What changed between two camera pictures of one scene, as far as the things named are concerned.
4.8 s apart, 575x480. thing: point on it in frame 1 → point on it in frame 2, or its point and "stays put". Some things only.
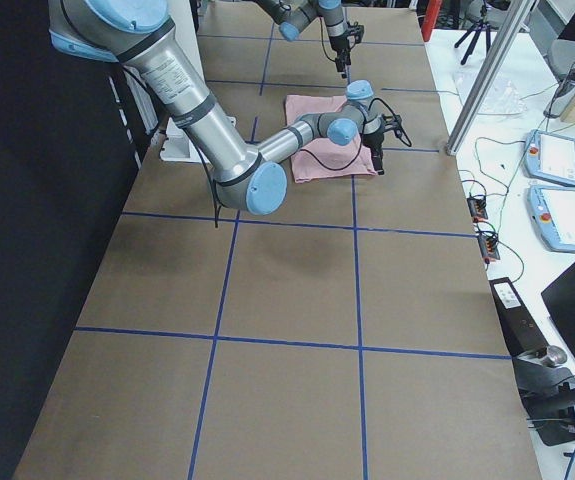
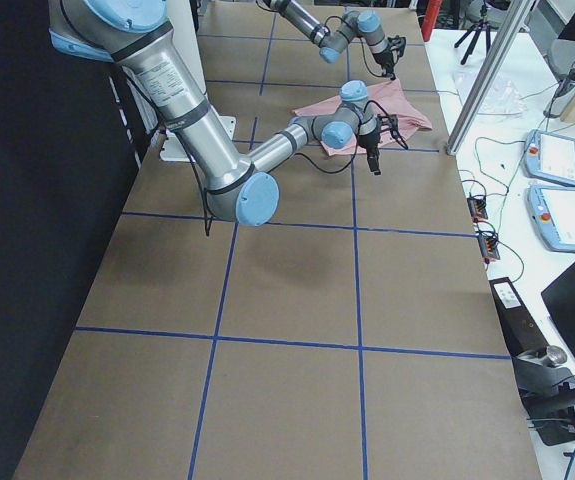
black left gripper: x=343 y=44 → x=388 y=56
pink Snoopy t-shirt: x=324 y=159 → x=390 y=100
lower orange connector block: x=488 y=246 stays put
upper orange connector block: x=477 y=209 stays put
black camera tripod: x=477 y=30 stays put
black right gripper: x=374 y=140 stays put
